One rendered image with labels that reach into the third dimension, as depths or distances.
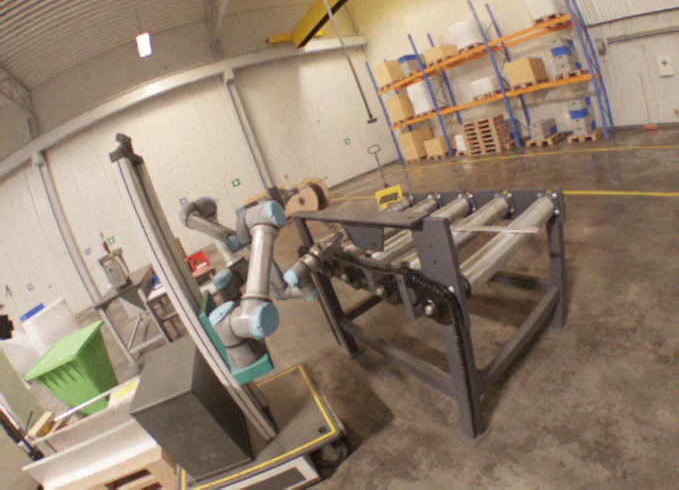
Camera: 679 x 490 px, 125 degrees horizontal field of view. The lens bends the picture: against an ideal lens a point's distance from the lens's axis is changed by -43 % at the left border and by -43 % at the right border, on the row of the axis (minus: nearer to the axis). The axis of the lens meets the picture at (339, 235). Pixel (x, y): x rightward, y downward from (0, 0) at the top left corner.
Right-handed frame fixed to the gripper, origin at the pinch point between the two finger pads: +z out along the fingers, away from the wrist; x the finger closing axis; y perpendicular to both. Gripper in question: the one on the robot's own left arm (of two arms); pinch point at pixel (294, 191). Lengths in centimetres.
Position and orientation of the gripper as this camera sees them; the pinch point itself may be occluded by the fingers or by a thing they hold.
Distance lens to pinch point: 158.4
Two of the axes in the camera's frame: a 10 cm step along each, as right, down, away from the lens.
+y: -4.7, -0.8, 8.8
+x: 3.4, 9.0, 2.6
